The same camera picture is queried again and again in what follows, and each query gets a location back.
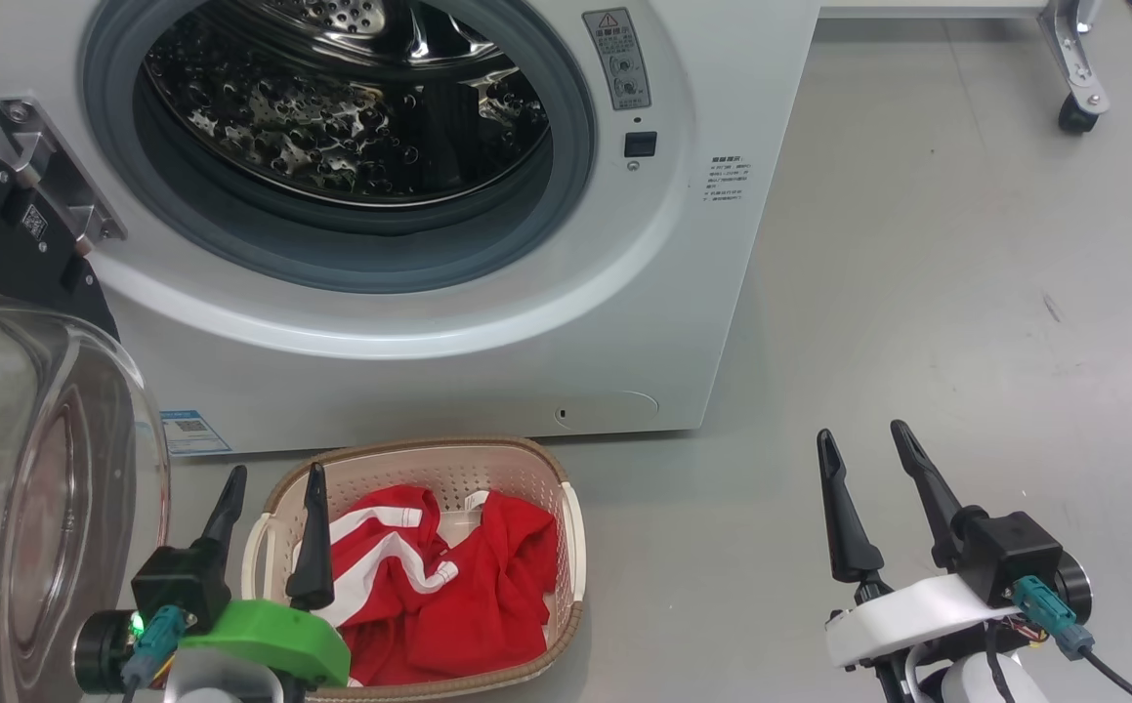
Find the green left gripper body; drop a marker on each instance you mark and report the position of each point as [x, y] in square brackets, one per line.
[282, 635]

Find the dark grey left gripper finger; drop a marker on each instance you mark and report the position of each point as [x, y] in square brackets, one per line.
[314, 557]
[226, 517]

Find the grey warning sticker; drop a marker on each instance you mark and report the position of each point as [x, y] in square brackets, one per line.
[616, 59]

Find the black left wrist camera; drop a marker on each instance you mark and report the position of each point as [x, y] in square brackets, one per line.
[180, 586]

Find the round dark glass washer door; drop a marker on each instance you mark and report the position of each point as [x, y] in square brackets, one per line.
[38, 469]

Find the grey wheeled stand leg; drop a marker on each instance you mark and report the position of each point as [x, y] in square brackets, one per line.
[1073, 59]

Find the cream perforated laundry basket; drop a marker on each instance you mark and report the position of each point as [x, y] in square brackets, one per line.
[487, 469]

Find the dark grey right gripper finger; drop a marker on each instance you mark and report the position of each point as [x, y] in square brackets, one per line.
[932, 498]
[847, 537]

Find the metal door hinge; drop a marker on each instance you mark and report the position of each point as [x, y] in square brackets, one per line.
[53, 166]

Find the blue energy label sticker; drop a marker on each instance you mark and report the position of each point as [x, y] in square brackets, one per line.
[194, 433]

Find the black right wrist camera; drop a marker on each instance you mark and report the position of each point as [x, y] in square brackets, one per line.
[1010, 552]

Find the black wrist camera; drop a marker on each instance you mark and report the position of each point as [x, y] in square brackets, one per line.
[1010, 552]
[180, 586]

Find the red and white garment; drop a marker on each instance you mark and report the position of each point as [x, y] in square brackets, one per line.
[487, 596]

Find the white washing machine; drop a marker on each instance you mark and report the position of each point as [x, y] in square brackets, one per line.
[702, 293]

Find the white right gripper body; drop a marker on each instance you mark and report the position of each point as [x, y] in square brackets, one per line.
[907, 615]

